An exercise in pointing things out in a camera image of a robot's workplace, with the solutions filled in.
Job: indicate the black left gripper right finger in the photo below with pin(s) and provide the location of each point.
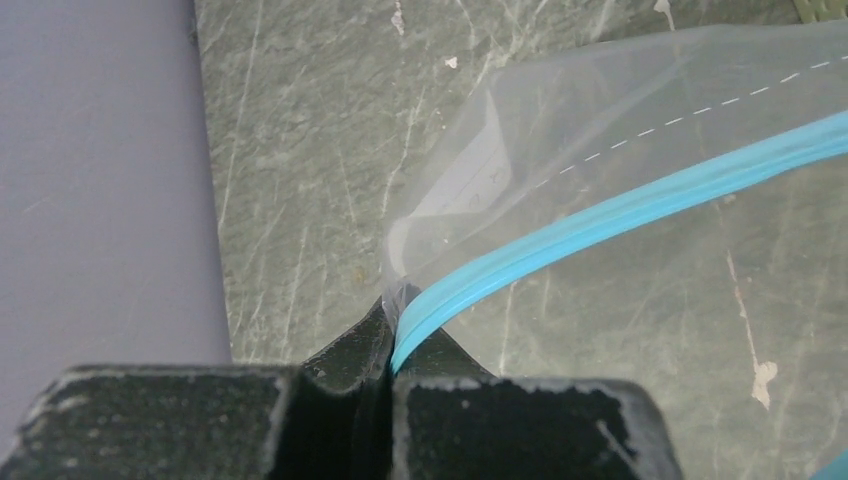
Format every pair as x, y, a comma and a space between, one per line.
453, 419

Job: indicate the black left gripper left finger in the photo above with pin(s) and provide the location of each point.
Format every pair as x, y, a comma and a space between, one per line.
325, 418

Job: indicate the clear zip bag blue zipper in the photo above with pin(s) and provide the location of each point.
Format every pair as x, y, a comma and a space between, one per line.
669, 210

